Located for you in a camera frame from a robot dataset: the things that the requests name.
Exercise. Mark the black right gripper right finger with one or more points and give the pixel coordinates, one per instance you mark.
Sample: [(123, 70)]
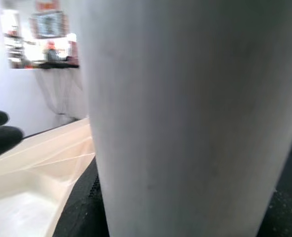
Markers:
[(284, 217)]

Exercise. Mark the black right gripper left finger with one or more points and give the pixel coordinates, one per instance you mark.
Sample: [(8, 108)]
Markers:
[(84, 212)]

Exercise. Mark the white plastic table top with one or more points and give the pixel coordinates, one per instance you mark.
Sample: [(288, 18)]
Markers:
[(24, 197)]

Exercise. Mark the white plastic table leg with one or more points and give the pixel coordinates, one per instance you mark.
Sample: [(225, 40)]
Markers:
[(185, 111)]

